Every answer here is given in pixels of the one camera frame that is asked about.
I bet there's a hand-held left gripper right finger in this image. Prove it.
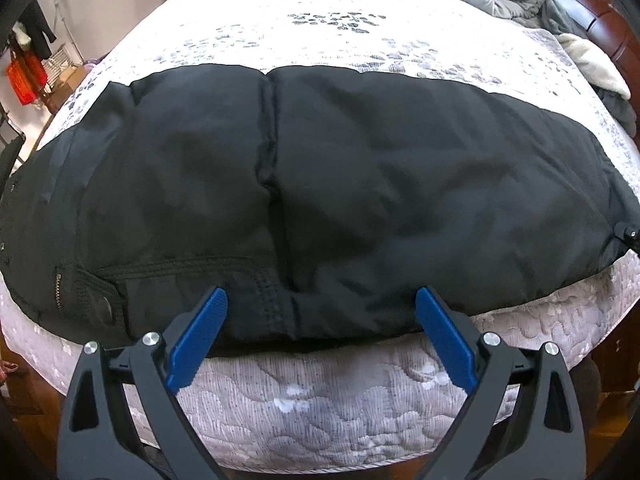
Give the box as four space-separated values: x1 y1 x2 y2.
414 286 586 480

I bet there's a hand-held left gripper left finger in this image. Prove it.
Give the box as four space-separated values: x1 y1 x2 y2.
56 286 231 480

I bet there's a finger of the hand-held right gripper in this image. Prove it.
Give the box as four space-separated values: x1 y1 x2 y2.
614 222 640 252

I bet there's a black padded jacket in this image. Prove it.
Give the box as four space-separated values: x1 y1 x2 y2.
0 66 640 356

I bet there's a floral quilted bedspread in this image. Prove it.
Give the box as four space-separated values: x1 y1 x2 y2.
0 7 640 476

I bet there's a white fleece blanket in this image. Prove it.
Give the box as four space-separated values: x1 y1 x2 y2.
557 32 632 100

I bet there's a wooden headboard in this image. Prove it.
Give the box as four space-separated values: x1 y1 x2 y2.
542 0 640 141

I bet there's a black folding chair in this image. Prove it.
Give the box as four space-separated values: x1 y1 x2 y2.
0 110 27 181

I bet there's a cardboard box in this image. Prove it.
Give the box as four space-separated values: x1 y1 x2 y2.
52 67 82 97

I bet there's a red bag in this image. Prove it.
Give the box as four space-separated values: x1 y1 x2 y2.
6 50 48 107

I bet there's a black hanging garment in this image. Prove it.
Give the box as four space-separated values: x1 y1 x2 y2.
22 0 58 58

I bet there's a white wire rack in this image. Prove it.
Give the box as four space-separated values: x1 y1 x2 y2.
47 44 80 72

